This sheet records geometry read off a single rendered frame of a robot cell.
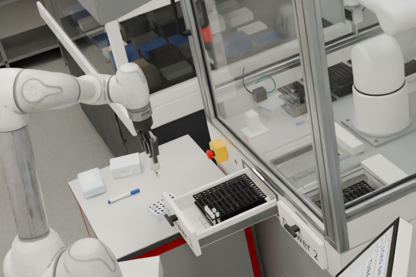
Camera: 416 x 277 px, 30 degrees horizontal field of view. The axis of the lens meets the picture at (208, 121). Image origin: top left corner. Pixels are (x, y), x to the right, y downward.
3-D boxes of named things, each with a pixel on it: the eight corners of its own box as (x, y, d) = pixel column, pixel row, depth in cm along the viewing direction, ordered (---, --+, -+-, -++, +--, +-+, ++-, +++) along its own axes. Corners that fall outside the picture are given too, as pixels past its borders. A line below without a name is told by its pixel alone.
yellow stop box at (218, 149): (217, 164, 313) (214, 149, 309) (210, 156, 319) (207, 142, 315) (228, 159, 314) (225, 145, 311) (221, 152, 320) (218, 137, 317)
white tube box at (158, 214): (158, 222, 301) (156, 215, 299) (147, 214, 307) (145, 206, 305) (184, 207, 306) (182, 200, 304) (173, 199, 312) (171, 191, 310)
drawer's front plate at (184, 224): (197, 257, 271) (190, 233, 265) (167, 215, 294) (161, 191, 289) (202, 255, 271) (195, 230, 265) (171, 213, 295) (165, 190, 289)
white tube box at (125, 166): (113, 179, 333) (110, 169, 330) (112, 168, 340) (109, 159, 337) (142, 172, 333) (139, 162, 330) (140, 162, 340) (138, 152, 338)
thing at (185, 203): (199, 249, 272) (195, 235, 269) (172, 212, 293) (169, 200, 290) (298, 205, 282) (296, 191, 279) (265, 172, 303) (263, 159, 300)
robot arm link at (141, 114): (133, 112, 277) (137, 126, 280) (154, 101, 281) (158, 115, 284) (121, 104, 284) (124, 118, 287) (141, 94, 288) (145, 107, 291)
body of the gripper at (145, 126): (127, 117, 287) (132, 138, 292) (138, 124, 281) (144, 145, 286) (143, 108, 290) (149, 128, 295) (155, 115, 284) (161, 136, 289)
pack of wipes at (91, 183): (107, 192, 325) (104, 183, 323) (85, 200, 324) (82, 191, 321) (100, 174, 338) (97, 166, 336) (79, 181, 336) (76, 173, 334)
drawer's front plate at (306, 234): (323, 271, 253) (319, 245, 248) (280, 224, 277) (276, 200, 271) (328, 268, 254) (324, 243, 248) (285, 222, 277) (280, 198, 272)
